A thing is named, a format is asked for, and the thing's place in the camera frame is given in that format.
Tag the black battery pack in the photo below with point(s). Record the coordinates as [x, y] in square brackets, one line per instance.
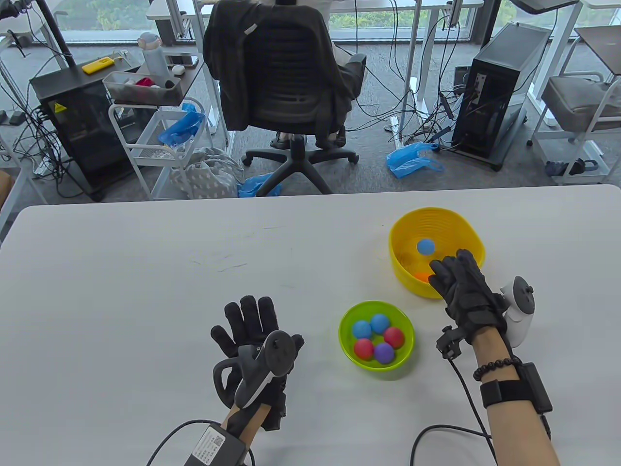
[533, 388]

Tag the person's right forearm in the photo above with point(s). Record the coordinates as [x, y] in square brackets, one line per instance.
[519, 437]

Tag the blue ping pong ball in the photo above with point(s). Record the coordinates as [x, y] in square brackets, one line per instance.
[362, 329]
[380, 322]
[425, 246]

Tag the white metal cart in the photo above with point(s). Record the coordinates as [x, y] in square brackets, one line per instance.
[157, 154]

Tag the person's right hand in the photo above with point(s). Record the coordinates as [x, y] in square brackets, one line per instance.
[468, 296]

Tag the grey plastic tray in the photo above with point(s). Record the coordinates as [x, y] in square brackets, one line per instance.
[145, 95]

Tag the grey patterned fabric bag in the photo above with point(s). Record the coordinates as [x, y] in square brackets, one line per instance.
[208, 177]

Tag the dark grey handheld controller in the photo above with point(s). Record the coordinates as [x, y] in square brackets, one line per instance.
[277, 348]
[519, 320]

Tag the yellow phone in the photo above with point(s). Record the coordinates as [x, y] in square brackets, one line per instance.
[99, 64]

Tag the person's left hand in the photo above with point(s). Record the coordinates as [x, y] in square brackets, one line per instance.
[250, 320]

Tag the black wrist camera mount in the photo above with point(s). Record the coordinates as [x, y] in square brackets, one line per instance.
[449, 342]
[275, 412]

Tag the grey labelled battery pack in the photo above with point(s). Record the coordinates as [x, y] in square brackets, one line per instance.
[216, 446]

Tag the purple ping pong ball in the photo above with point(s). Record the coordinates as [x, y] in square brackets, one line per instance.
[384, 353]

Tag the white chair with grey cushion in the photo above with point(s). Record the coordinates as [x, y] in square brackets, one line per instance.
[577, 99]

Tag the black stand pole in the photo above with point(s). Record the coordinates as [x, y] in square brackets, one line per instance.
[54, 31]

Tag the small red item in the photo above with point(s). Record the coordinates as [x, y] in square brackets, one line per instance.
[144, 81]

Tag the brown side table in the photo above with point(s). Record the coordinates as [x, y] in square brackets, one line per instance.
[601, 46]

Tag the black computer tower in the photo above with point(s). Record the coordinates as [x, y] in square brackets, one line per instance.
[499, 97]

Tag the green plastic bowl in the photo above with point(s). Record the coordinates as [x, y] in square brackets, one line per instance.
[359, 310]

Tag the black office chair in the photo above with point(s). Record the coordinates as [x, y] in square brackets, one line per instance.
[291, 73]

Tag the grey desk with white legs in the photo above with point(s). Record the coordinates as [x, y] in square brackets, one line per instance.
[191, 73]

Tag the blue plastic bag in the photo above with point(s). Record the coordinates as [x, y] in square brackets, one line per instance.
[410, 162]
[254, 185]
[182, 127]

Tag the orange ping pong ball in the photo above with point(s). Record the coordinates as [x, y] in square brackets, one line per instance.
[421, 277]

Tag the black equipment cabinet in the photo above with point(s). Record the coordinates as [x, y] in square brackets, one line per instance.
[82, 141]

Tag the dark grey jacket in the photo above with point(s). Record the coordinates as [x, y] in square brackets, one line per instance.
[225, 73]

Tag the white power strip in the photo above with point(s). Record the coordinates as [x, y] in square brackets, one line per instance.
[395, 131]

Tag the red ping pong ball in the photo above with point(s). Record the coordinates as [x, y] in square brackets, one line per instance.
[394, 337]
[364, 348]

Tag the yellow plastic bowl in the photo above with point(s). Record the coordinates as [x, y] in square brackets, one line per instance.
[436, 223]

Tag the grey water bottle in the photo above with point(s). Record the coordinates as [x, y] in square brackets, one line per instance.
[154, 58]

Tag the black phone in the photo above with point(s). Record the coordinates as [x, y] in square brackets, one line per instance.
[182, 60]

